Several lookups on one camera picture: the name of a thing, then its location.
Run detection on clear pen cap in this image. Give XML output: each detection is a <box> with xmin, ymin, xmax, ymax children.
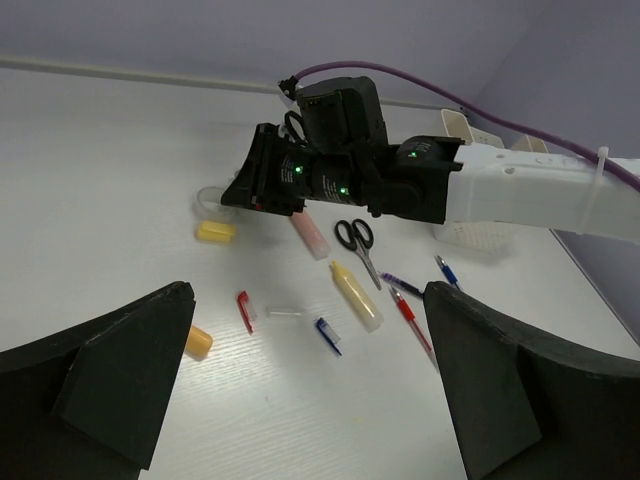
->
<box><xmin>265</xmin><ymin>307</ymin><xmax>304</xmax><ymax>318</ymax></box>

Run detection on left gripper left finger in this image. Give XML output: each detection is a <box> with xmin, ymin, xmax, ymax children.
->
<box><xmin>1</xmin><ymin>282</ymin><xmax>195</xmax><ymax>479</ymax></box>

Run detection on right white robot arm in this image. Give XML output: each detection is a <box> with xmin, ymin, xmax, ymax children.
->
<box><xmin>221</xmin><ymin>77</ymin><xmax>639</xmax><ymax>241</ymax></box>

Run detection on yellow highlighter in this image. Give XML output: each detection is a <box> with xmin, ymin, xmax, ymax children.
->
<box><xmin>330</xmin><ymin>260</ymin><xmax>384</xmax><ymax>333</ymax></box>

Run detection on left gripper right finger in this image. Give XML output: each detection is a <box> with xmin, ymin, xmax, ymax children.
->
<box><xmin>423</xmin><ymin>281</ymin><xmax>639</xmax><ymax>479</ymax></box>

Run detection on black scissors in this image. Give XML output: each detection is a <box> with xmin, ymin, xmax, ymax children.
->
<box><xmin>333</xmin><ymin>219</ymin><xmax>382</xmax><ymax>290</ymax></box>

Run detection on red pen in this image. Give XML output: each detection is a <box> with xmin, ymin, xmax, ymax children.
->
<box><xmin>389</xmin><ymin>286</ymin><xmax>440</xmax><ymax>372</ymax></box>

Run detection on blue pen cap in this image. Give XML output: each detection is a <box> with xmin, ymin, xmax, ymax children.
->
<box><xmin>315</xmin><ymin>317</ymin><xmax>342</xmax><ymax>356</ymax></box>

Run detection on orange highlighter cap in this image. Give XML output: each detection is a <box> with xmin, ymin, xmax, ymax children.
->
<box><xmin>184</xmin><ymin>326</ymin><xmax>213</xmax><ymax>361</ymax></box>

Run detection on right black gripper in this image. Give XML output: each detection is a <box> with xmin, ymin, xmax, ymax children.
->
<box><xmin>220</xmin><ymin>123</ymin><xmax>310</xmax><ymax>217</ymax></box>

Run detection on yellow highlighter cap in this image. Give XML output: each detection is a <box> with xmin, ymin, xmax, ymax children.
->
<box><xmin>195</xmin><ymin>221</ymin><xmax>237</xmax><ymax>243</ymax></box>

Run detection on pink highlighter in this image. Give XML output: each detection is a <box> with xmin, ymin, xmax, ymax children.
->
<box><xmin>290</xmin><ymin>212</ymin><xmax>330</xmax><ymax>260</ymax></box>

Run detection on blue pen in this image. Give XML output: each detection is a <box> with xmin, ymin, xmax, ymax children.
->
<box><xmin>434</xmin><ymin>255</ymin><xmax>463</xmax><ymax>291</ymax></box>

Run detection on purple pen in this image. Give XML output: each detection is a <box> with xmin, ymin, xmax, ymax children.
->
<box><xmin>378</xmin><ymin>271</ymin><xmax>424</xmax><ymax>298</ymax></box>

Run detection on red pen cap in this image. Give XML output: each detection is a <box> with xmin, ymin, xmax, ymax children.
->
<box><xmin>236</xmin><ymin>290</ymin><xmax>257</xmax><ymax>335</ymax></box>

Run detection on white desk organizer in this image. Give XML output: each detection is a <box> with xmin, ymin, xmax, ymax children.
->
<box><xmin>432</xmin><ymin>109</ymin><xmax>550</xmax><ymax>254</ymax></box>

